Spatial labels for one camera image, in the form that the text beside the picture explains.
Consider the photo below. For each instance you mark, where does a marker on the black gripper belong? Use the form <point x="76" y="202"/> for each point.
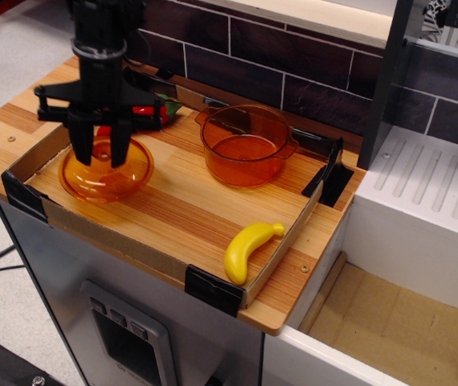
<point x="101" y="96"/>

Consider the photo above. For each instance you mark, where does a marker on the orange transparent pot lid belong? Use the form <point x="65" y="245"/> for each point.
<point x="100" y="182"/>

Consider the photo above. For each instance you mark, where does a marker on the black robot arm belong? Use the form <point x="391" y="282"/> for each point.
<point x="102" y="28"/>

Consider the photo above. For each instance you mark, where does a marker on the orange transparent plastic pot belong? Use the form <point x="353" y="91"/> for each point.
<point x="245" y="145"/>

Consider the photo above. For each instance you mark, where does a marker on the red toy chili pepper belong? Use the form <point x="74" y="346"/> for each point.
<point x="167" y="112"/>

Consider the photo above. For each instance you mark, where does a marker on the cardboard fence with black tape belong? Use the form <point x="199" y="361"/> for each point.
<point x="178" y="225"/>

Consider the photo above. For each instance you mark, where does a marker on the yellow toy banana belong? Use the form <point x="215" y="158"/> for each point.
<point x="244" y="244"/>

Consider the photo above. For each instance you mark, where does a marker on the silver toy dishwasher front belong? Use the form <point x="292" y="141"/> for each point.
<point x="121" y="325"/>

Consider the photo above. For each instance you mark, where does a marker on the white toy sink unit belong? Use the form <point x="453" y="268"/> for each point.
<point x="382" y="306"/>

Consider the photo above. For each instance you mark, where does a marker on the dark shelf upright post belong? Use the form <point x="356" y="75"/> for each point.
<point x="374" y="133"/>

